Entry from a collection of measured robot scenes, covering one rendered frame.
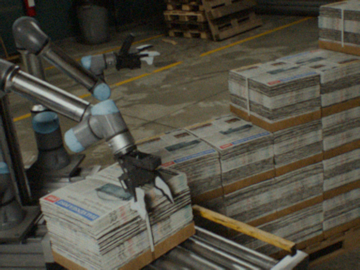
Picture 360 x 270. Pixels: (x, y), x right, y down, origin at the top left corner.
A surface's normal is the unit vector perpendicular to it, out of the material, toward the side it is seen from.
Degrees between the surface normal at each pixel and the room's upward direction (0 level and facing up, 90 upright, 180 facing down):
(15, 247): 90
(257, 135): 1
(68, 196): 3
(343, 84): 90
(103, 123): 76
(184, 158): 1
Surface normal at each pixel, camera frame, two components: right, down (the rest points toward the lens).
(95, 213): -0.14, -0.92
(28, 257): -0.16, 0.37
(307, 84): 0.43, 0.29
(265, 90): -0.91, 0.24
